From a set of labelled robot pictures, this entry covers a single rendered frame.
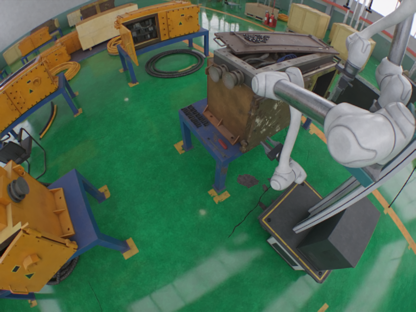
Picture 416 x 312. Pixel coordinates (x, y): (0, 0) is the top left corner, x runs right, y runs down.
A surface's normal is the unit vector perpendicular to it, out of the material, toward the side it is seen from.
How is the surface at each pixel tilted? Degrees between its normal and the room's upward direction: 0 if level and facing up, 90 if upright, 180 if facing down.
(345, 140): 92
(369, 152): 60
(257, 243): 0
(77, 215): 0
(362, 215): 0
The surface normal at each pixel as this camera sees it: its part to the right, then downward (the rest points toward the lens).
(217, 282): 0.00, -0.55
